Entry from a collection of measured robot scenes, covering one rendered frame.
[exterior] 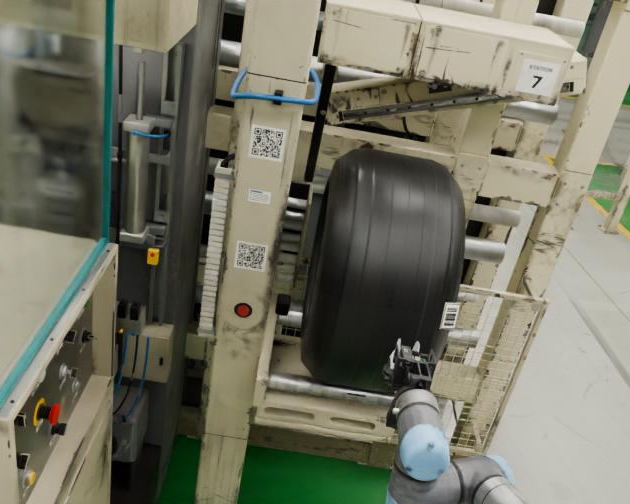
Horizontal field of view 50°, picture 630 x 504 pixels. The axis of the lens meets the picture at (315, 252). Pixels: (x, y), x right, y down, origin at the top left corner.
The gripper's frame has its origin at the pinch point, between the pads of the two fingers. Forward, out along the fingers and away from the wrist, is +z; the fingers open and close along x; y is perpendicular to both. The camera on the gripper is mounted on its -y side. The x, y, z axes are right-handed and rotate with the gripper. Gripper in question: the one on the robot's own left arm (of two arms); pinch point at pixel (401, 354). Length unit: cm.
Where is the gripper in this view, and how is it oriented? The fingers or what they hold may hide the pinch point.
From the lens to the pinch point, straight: 139.4
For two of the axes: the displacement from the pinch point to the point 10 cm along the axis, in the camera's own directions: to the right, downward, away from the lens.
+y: 1.8, -9.1, -3.8
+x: -9.8, -1.7, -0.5
